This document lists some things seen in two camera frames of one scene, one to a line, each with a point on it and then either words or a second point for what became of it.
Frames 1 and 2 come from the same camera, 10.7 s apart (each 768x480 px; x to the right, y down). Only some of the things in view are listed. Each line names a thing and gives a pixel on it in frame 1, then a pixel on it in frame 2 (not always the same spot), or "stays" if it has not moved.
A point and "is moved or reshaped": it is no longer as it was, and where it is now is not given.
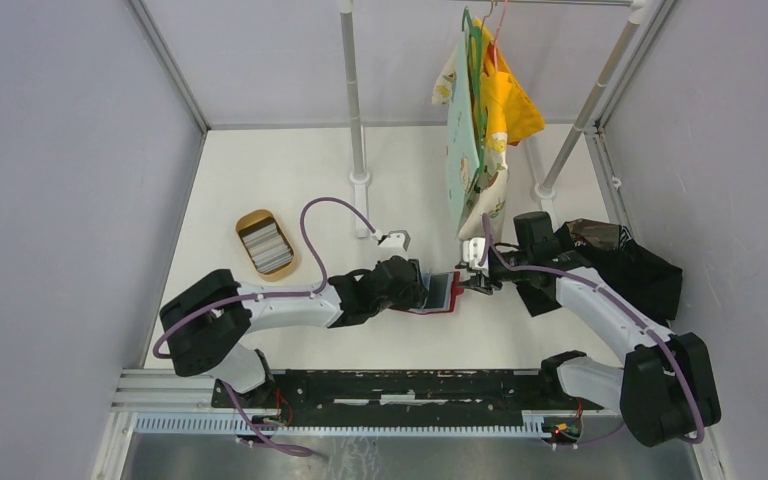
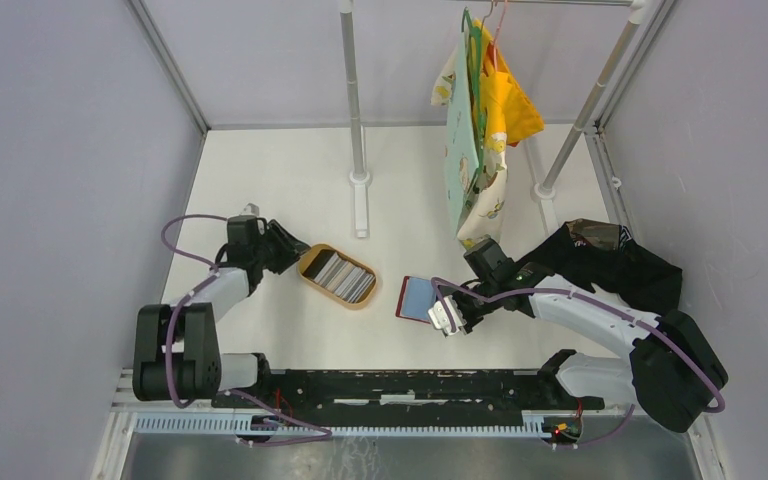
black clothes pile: [608, 249] stays
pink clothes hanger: [496, 34] stays
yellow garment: [507, 107] stays
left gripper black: [415, 292] to [289, 252]
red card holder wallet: [442, 289] is moved or reshaped
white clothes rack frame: [360, 177] stays
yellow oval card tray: [268, 246] is moved or reshaped
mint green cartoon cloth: [462, 159] stays
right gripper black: [482, 283] to [470, 322]
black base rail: [466, 392] stays
